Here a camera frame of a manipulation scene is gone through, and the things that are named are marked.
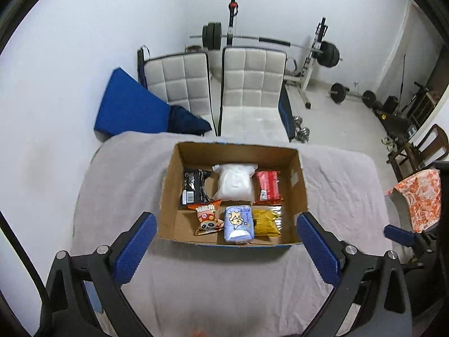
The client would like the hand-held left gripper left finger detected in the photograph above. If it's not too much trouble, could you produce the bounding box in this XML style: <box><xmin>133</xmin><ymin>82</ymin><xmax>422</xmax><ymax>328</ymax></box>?
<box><xmin>38</xmin><ymin>211</ymin><xmax>158</xmax><ymax>337</ymax></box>

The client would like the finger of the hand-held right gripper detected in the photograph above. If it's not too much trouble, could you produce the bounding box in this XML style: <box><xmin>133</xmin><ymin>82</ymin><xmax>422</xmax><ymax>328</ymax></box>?
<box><xmin>384</xmin><ymin>225</ymin><xmax>439</xmax><ymax>253</ymax></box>

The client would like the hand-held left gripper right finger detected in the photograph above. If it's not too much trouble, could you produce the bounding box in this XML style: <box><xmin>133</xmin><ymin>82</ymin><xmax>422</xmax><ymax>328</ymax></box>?
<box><xmin>296</xmin><ymin>212</ymin><xmax>413</xmax><ymax>337</ymax></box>

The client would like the cardboard box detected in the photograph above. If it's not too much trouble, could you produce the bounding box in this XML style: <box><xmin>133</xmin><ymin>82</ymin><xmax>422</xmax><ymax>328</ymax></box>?
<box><xmin>157</xmin><ymin>141</ymin><xmax>309</xmax><ymax>250</ymax></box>

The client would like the yellow snack packet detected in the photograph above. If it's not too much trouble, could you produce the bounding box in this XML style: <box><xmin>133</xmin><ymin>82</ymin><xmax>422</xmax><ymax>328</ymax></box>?
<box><xmin>252</xmin><ymin>206</ymin><xmax>283</xmax><ymax>236</ymax></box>

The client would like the panda print snack packet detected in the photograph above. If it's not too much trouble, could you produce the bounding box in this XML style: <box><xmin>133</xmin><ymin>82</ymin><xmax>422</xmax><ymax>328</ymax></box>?
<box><xmin>187</xmin><ymin>199</ymin><xmax>225</xmax><ymax>236</ymax></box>

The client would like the red snack packet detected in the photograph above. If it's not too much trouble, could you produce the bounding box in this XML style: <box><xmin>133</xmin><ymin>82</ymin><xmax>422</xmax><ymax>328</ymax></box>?
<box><xmin>253</xmin><ymin>170</ymin><xmax>283</xmax><ymax>205</ymax></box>

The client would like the light blue tissue pack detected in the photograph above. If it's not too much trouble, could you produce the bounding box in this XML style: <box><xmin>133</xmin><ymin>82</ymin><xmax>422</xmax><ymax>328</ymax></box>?
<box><xmin>224</xmin><ymin>204</ymin><xmax>255</xmax><ymax>244</ymax></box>

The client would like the black snack packet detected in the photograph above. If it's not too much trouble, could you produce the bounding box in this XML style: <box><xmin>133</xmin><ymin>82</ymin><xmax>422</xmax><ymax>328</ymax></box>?
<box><xmin>180</xmin><ymin>168</ymin><xmax>212</xmax><ymax>207</ymax></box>

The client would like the white soft packet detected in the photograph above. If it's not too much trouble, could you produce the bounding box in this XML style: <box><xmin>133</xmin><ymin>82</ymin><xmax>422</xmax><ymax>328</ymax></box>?
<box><xmin>211</xmin><ymin>163</ymin><xmax>258</xmax><ymax>202</ymax></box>

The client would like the orange floral towel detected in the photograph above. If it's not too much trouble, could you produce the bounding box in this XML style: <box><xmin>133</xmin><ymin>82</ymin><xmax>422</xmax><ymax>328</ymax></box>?
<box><xmin>385</xmin><ymin>169</ymin><xmax>442</xmax><ymax>234</ymax></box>

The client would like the grey tablecloth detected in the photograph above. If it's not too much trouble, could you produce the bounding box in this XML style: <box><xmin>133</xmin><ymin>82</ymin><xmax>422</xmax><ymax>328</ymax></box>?
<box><xmin>72</xmin><ymin>131</ymin><xmax>393</xmax><ymax>337</ymax></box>

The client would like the brown wooden chair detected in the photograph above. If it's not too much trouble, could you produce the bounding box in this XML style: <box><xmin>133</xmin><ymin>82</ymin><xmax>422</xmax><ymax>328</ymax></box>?
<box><xmin>388</xmin><ymin>124</ymin><xmax>449</xmax><ymax>181</ymax></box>

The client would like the black speaker box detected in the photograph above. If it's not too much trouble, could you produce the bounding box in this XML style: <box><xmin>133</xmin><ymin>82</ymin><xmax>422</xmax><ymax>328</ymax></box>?
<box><xmin>382</xmin><ymin>95</ymin><xmax>400</xmax><ymax>113</ymax></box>

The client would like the dark blue cloth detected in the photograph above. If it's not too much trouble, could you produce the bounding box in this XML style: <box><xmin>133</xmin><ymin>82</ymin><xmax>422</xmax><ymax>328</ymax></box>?
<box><xmin>168</xmin><ymin>105</ymin><xmax>213</xmax><ymax>136</ymax></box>

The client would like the blue foam mat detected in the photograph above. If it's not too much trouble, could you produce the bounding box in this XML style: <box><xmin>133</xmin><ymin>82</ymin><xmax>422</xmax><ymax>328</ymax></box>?
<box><xmin>94</xmin><ymin>68</ymin><xmax>171</xmax><ymax>137</ymax></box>

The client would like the short barbell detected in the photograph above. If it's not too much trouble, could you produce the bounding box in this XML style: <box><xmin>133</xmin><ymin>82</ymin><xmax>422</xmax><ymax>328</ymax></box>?
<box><xmin>329</xmin><ymin>83</ymin><xmax>377</xmax><ymax>109</ymax></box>

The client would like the white quilted chair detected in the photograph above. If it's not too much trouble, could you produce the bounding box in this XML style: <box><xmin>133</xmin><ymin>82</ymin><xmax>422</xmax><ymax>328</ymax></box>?
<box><xmin>217</xmin><ymin>46</ymin><xmax>292</xmax><ymax>143</ymax></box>
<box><xmin>138</xmin><ymin>45</ymin><xmax>214</xmax><ymax>136</ymax></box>

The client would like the long barbell with plates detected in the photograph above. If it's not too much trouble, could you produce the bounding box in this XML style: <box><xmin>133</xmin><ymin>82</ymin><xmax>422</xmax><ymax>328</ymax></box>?
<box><xmin>189</xmin><ymin>22</ymin><xmax>342</xmax><ymax>69</ymax></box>

